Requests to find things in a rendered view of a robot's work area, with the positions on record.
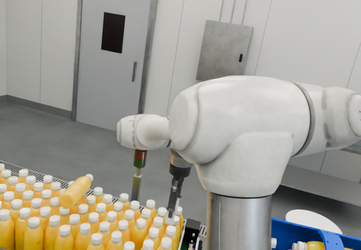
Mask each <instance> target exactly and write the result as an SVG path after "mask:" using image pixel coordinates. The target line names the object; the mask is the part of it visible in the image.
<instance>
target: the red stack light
mask: <svg viewBox="0 0 361 250"><path fill-rule="evenodd" d="M134 157H135V158H137V159H145V158H146V157H147V151H146V152H138V151H137V150H136V149H135V153H134Z"/></svg>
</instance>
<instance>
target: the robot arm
mask: <svg viewBox="0 0 361 250"><path fill-rule="evenodd" d="M360 140H361V94H359V93H358V92H355V91H353V90H349V89H346V88H341V87H326V88H323V87H321V86H319V85H313V84H307V83H300V82H292V81H283V80H279V79H276V78H272V77H262V76H225V77H221V78H215V79H212V80H208V81H204V82H200V83H197V84H195V85H193V86H191V87H189V88H187V89H185V90H183V91H181V92H180V93H179V94H178V95H177V96H176V98H175V100H174V102H173V104H172V106H171V110H170V114H169V117H161V116H158V115H150V114H140V115H133V116H128V117H125V118H123V119H121V120H120V121H119V122H118V123H117V141H118V142H119V143H120V144H121V145H122V146H124V147H127V148H131V149H141V150H152V149H159V148H171V149H170V150H171V151H170V157H169V161H170V169H169V172H170V174H171V175H173V176H174V177H173V178H172V182H171V183H172V185H171V192H170V197H169V203H168V207H166V209H167V215H166V219H165V224H168V225H172V226H173V224H174V218H175V215H176V214H177V210H178V205H179V198H181V197H182V196H181V195H180V194H181V189H182V185H183V182H184V178H185V177H188V176H189V174H190V171H191V167H192V166H193V164H194V166H195V168H196V171H197V173H198V179H199V181H200V183H201V185H202V186H203V188H204V189H205V190H207V191H208V195H207V225H206V250H271V218H272V194H273V193H274V192H275V191H276V189H277V188H278V186H279V185H280V183H281V178H282V176H283V173H284V171H285V168H286V166H287V164H288V161H289V159H290V158H294V157H298V156H304V155H309V154H314V153H319V152H323V151H327V150H337V149H342V148H345V147H348V146H350V145H353V144H355V143H357V142H358V141H360Z"/></svg>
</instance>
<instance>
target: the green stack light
mask: <svg viewBox="0 0 361 250"><path fill-rule="evenodd" d="M133 166H134V167H136V168H143V167H145V166H146V158H145V159H137V158H135V157H134V162H133Z"/></svg>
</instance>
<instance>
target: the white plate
mask: <svg viewBox="0 0 361 250"><path fill-rule="evenodd" d="M285 220H286V221H287V222H292V223H296V224H301V225H305V226H310V227H314V228H319V229H322V230H326V231H330V232H335V233H339V234H342V232H341V230H340V229H339V228H338V227H337V226H336V225H335V224H334V223H333V222H332V221H330V220H329V219H327V218H326V217H324V216H322V215H319V214H317V213H315V212H311V211H307V210H292V211H290V212H288V213H287V214H286V217H285Z"/></svg>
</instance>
